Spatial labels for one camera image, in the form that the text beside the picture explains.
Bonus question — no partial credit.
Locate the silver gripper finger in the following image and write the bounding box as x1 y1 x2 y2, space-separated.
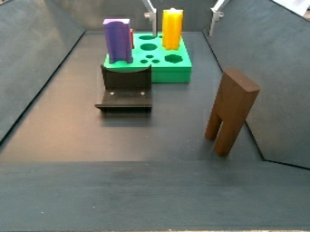
209 0 230 36
142 0 158 37

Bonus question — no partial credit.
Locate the brown square-circle peg block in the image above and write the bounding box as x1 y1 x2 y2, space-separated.
205 68 261 156

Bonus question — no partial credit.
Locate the green shape sorter board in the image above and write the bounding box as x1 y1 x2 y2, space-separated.
103 33 193 83

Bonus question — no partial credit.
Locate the yellow star peg block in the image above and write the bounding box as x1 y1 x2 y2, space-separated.
162 8 184 50

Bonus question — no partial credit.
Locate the red peg block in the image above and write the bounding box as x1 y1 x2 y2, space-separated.
130 28 135 49

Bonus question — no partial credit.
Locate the purple peg block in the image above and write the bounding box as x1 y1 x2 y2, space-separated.
103 18 134 63

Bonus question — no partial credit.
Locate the black plastic holder stand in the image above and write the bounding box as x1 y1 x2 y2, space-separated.
95 66 153 111

